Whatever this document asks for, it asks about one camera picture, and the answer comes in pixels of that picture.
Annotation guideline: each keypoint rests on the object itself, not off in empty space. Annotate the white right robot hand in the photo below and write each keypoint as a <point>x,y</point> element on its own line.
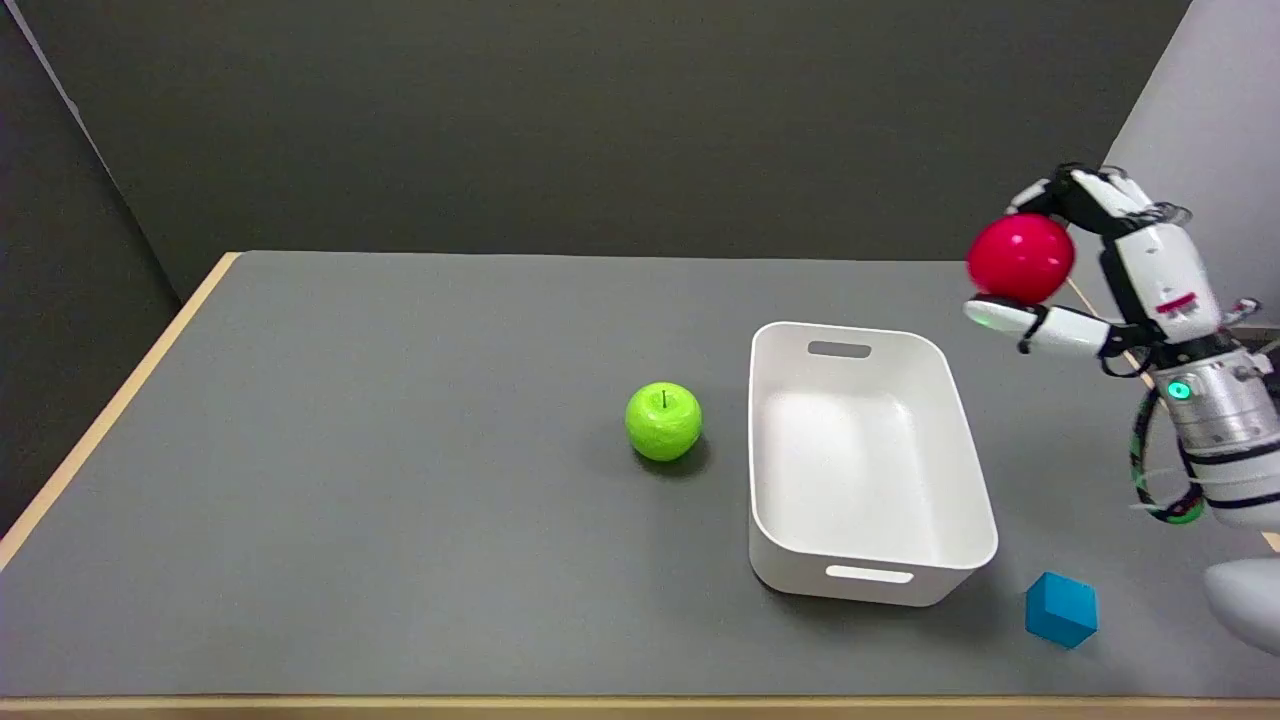
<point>1160,265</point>

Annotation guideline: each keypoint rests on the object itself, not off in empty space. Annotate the red pomegranate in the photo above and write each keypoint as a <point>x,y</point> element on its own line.
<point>1020,257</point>

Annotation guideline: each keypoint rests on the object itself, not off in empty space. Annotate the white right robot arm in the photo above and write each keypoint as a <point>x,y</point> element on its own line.
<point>1225,430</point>

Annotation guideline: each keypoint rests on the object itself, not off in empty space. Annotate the white plastic box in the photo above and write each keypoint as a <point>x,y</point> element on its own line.
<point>865,465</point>

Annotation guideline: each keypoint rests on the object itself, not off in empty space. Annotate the blue cube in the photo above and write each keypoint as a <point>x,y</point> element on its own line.
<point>1061,609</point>

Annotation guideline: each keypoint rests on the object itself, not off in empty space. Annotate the green apple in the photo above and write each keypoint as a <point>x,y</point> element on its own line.
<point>663,421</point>

